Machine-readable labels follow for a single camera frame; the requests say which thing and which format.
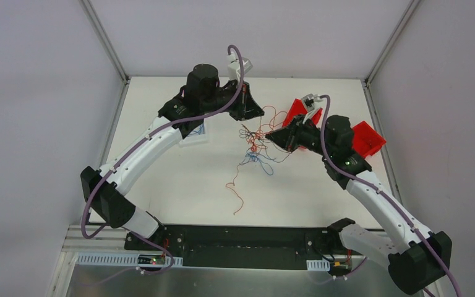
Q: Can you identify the orange wire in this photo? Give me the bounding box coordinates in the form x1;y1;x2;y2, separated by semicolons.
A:
225;105;294;215

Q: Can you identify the black wire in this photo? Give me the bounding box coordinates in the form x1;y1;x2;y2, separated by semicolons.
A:
238;123;275;150

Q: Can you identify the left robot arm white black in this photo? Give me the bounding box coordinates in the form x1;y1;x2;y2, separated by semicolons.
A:
80;59;264;251

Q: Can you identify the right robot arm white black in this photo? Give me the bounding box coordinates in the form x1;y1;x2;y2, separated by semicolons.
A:
265;115;452;295

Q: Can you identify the near red plastic bin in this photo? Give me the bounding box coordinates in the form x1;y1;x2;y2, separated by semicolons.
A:
353;121;387;158

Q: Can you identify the red plastic bin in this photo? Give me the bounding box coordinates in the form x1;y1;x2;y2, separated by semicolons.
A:
353;121;387;158
282;99;323;154

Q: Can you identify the far red plastic bin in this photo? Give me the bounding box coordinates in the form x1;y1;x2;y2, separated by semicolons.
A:
282;99;323;154

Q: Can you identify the white plastic tray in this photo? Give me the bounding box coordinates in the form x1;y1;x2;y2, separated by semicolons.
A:
179;123;210;147

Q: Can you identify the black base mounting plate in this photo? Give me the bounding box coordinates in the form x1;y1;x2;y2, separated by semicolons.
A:
124;225;356;275

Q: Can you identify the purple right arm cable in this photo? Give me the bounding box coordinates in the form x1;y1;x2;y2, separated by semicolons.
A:
319;94;464;297

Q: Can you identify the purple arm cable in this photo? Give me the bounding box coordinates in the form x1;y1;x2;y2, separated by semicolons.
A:
80;44;246;240
319;94;464;297

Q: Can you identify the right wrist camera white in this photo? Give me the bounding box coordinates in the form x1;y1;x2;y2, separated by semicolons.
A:
300;93;323;113

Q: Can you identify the right white slotted cable duct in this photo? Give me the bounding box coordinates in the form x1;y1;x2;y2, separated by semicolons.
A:
306;259;330;272

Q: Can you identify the white slotted cable duct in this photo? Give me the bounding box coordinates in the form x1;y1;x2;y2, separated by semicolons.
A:
75;252;171;269
306;259;330;272

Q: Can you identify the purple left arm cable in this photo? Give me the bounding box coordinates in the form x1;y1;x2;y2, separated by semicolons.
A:
80;44;246;240

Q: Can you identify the aluminium frame rail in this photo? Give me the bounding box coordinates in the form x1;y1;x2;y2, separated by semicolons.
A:
61;224;129;252

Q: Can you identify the left white slotted cable duct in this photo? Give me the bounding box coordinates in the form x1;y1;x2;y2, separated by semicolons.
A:
75;252;171;269

